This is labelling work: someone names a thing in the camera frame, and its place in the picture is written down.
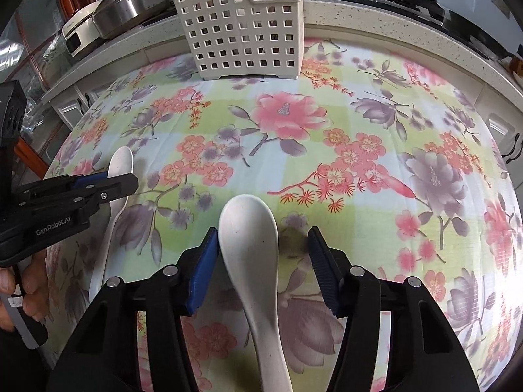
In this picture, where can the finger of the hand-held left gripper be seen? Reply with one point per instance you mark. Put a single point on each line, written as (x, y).
(118, 188)
(88, 180)

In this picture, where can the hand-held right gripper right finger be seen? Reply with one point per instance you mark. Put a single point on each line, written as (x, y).
(322, 269)

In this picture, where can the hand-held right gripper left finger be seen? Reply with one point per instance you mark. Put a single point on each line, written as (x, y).
(202, 269)

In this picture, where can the white ceramic spoon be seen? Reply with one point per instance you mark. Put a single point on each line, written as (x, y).
(121, 161)
(249, 228)

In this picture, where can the white perforated plastic basket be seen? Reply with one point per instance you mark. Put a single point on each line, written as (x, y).
(237, 28)

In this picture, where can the person's left hand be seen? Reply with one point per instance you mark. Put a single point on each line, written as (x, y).
(39, 281)

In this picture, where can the floral tablecloth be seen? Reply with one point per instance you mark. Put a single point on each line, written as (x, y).
(367, 212)

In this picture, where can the white electric cooker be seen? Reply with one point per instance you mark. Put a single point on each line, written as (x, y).
(79, 32)

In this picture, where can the bronze steel rice cooker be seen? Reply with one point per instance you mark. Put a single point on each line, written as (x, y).
(130, 4)

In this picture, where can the black glass gas hob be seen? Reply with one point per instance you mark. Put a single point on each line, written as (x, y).
(478, 36)

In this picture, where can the amber oil bottle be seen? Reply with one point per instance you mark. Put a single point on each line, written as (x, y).
(517, 64)

